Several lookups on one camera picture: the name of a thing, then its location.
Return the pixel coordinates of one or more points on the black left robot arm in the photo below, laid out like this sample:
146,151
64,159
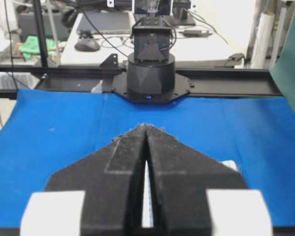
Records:
150,60

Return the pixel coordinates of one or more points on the grey laptop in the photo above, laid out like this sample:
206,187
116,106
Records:
110,22

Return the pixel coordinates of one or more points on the black metal frame rail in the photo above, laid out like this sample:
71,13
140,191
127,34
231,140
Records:
190,82

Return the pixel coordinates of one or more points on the black computer mouse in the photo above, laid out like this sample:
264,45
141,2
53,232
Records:
87,45

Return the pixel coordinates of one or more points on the black vertical pole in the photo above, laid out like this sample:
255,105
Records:
40,32

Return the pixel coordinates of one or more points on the black power adapter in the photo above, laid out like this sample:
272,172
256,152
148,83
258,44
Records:
196,33

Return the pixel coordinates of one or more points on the green board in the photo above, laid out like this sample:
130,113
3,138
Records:
283,72

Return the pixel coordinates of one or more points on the blue striped white towel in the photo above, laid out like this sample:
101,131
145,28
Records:
229,164

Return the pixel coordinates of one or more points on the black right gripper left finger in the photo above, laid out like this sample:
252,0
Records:
112,179

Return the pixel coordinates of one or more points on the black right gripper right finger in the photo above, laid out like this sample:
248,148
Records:
173,155

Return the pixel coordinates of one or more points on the green cloth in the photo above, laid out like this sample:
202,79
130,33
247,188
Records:
31,47

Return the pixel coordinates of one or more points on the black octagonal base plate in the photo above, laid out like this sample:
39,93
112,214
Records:
152,91

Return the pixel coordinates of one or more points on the blue table cloth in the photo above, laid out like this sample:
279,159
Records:
50,130

